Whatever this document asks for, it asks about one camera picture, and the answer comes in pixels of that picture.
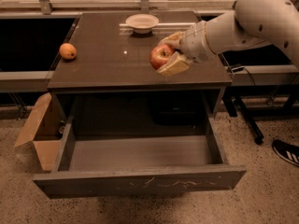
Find brown cardboard box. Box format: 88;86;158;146
15;93;61;171

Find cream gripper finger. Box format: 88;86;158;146
157;51;192;77
159;32;184;50

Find dark blue snack packet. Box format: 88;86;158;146
175;49;189;54

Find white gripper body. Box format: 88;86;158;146
180;21;216;63

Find black stand leg with wheel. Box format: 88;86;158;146
222;92;263;145

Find black and white sneaker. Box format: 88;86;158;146
272;140;299;167

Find grey open drawer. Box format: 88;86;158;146
33;91;248;200

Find metal window railing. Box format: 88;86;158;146
0;0;299;17

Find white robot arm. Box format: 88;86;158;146
157;0;299;76

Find white bowl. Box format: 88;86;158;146
125;14;159;34

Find red apple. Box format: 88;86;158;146
149;44;175;70

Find grey cabinet with glossy top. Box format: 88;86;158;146
48;11;232;119

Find orange fruit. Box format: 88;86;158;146
59;43;77;60

